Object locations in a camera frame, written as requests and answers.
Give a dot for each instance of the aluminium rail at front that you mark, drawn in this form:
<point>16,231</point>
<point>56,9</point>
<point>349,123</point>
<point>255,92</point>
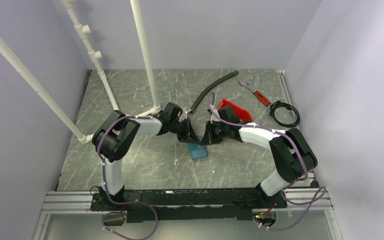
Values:
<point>81,202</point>

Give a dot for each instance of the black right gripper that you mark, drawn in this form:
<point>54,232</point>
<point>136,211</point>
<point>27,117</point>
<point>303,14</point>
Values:
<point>208,138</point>

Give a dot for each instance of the red plastic bin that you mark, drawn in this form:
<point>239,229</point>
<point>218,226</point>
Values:
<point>243,114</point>

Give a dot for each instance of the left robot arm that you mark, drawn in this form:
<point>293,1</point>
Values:
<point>115,136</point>

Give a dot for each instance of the black base bar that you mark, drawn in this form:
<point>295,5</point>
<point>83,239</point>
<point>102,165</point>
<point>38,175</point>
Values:
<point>141,205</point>

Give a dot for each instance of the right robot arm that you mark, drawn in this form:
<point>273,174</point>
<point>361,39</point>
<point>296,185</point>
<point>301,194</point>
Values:
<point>292,155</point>

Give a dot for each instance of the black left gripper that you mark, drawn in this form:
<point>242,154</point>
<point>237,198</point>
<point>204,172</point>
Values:
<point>191,137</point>

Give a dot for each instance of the red-handled adjustable wrench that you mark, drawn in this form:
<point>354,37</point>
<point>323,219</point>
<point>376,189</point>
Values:
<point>264,100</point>

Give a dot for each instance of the blue card holder wallet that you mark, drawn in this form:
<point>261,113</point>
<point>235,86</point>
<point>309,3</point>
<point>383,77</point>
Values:
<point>197,151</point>

